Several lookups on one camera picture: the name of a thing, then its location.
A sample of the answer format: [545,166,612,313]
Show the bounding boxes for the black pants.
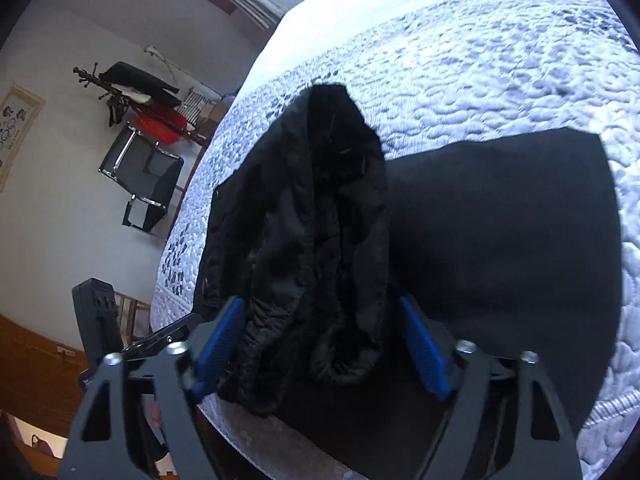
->
[196,82,624,480]

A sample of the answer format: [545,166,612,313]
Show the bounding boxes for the white drying rack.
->
[176,86,215,124]

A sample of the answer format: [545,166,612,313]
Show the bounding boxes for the bed with quilted cover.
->
[149,0,640,480]

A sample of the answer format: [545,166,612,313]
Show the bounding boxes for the black hanging garment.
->
[98,61,181,97]

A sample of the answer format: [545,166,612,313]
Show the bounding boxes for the red hanging garment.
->
[135,105,189,144]

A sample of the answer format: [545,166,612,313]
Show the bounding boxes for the black folding chair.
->
[98,121,186,234]

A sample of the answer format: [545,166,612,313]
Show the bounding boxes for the wall poster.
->
[0,82,47,194]

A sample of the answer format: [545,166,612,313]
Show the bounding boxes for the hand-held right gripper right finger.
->
[398,294,584,480]

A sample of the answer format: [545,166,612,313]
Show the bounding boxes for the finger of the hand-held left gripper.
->
[121,312,205,362]

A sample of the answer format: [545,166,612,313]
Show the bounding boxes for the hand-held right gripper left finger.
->
[56,296,247,480]

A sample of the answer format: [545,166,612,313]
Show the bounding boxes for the wooden cabinet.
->
[0,311,90,438]

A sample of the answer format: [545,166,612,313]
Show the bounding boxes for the wooden coat rack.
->
[72,62,212,147]

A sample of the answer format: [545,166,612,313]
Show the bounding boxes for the wooden folding chair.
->
[112,289,152,347]

